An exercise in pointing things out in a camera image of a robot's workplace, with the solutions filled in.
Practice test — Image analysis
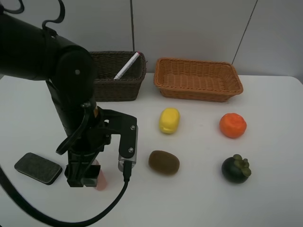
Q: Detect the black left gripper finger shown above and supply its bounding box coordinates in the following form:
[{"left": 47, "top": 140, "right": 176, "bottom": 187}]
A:
[
  {"left": 83, "top": 165, "right": 101, "bottom": 187},
  {"left": 64, "top": 164, "right": 84, "bottom": 188}
]

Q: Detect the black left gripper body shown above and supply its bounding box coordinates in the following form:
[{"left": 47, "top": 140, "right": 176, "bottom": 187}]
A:
[{"left": 70, "top": 107, "right": 138, "bottom": 163}]

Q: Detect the pink squeeze bottle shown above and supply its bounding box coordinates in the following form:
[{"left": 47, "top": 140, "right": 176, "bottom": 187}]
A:
[{"left": 95, "top": 168, "right": 107, "bottom": 191}]

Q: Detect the grey felt board eraser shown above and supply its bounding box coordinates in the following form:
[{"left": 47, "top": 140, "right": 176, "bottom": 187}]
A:
[{"left": 14, "top": 152, "right": 62, "bottom": 185}]

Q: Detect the white pink marker pen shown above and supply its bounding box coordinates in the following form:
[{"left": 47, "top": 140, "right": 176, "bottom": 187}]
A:
[{"left": 114, "top": 52, "right": 140, "bottom": 80}]

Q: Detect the yellow lemon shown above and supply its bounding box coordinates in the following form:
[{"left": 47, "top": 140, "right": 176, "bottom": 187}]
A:
[{"left": 159, "top": 108, "right": 180, "bottom": 134}]

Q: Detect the dark purple mangosteen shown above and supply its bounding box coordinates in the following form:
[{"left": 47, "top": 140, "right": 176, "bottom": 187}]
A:
[{"left": 221, "top": 154, "right": 251, "bottom": 184}]

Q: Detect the orange mandarin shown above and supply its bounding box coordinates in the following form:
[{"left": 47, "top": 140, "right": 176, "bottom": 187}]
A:
[{"left": 219, "top": 113, "right": 247, "bottom": 139}]

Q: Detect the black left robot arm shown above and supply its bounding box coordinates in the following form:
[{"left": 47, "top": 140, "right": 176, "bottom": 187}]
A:
[{"left": 0, "top": 9, "right": 137, "bottom": 187}]

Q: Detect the dark brown wicker basket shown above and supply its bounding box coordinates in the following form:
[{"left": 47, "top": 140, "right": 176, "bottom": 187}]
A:
[{"left": 90, "top": 51, "right": 146, "bottom": 102}]

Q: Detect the brown kiwi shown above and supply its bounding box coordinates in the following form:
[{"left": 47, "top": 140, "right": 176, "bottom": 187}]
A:
[{"left": 148, "top": 150, "right": 180, "bottom": 175}]

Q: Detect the orange wicker basket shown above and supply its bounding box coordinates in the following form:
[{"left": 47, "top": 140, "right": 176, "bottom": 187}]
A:
[{"left": 154, "top": 58, "right": 243, "bottom": 102}]

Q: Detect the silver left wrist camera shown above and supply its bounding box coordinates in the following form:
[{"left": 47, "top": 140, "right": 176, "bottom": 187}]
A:
[{"left": 118, "top": 125, "right": 138, "bottom": 172}]

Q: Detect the black left camera cable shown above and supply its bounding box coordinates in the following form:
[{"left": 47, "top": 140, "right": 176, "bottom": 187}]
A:
[{"left": 0, "top": 161, "right": 133, "bottom": 227}]

